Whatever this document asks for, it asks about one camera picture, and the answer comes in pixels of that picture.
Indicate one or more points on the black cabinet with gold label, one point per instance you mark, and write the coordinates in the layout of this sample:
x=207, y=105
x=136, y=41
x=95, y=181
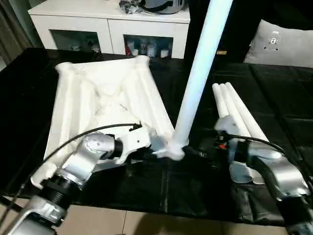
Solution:
x=234, y=29

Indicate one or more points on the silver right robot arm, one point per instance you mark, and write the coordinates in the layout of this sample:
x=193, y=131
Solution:
x=286, y=176

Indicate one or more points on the grey round pot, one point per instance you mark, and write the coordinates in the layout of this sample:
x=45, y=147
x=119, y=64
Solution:
x=161, y=6

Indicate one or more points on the white sideboard cabinet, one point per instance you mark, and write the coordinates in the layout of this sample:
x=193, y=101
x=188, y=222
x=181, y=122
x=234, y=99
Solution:
x=110, y=27

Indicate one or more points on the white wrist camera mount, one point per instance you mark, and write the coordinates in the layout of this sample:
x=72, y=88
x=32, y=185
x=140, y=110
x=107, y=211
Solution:
x=226, y=124
x=135, y=142

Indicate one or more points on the white plastic table leg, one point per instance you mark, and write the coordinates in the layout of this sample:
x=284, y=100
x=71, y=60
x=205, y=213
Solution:
x=232, y=111
x=223, y=111
x=203, y=61
x=241, y=111

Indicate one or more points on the black metal frame leg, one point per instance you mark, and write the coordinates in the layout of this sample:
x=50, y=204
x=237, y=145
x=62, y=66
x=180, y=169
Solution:
x=11, y=205

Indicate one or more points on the white plastic table top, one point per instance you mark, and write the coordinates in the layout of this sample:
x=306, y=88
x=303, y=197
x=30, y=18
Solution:
x=80, y=98

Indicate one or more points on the black clutter on sideboard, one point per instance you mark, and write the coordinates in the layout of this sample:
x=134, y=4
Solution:
x=129, y=7

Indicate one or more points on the grey pillow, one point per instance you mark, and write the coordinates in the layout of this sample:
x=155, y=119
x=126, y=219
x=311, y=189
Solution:
x=281, y=46

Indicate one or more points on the grey curtain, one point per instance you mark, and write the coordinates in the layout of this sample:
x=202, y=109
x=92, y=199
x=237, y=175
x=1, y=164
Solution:
x=12, y=29

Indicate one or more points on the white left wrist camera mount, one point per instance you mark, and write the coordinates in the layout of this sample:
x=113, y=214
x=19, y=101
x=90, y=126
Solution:
x=135, y=142

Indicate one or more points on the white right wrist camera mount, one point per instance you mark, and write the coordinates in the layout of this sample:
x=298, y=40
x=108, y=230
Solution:
x=226, y=124

